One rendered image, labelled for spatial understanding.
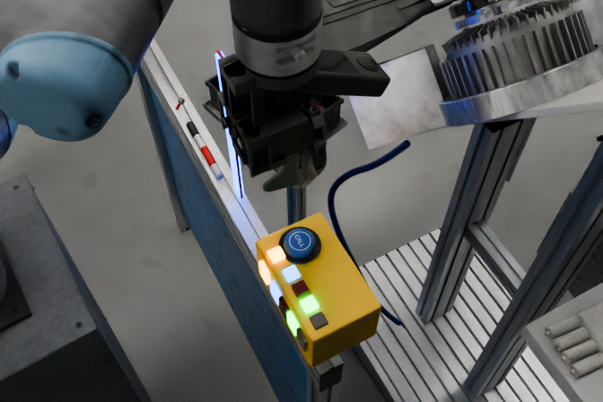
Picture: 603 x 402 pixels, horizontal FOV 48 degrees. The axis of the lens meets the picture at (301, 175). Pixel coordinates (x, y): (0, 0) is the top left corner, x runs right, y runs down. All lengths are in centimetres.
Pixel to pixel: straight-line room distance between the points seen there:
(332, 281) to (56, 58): 53
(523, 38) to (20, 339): 80
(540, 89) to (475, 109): 10
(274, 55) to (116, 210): 176
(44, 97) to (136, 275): 172
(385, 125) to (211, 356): 104
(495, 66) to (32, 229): 71
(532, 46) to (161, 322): 138
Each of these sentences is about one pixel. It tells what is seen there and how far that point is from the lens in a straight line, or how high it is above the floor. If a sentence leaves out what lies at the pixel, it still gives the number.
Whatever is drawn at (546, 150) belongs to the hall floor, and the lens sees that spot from 249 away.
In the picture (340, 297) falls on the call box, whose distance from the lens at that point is 86.
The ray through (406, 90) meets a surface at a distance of 114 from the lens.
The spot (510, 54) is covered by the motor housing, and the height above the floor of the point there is 115.
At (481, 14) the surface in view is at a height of 116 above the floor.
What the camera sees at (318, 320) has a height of 108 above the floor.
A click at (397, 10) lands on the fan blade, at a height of 119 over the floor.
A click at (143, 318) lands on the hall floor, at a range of 207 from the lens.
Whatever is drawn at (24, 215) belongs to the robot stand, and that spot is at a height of 100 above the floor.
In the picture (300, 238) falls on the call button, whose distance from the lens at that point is 89.
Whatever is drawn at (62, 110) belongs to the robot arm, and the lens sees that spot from 45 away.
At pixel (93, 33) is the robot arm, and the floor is 155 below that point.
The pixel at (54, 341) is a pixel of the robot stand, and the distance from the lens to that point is 97.
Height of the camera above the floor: 185
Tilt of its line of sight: 54 degrees down
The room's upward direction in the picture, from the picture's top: straight up
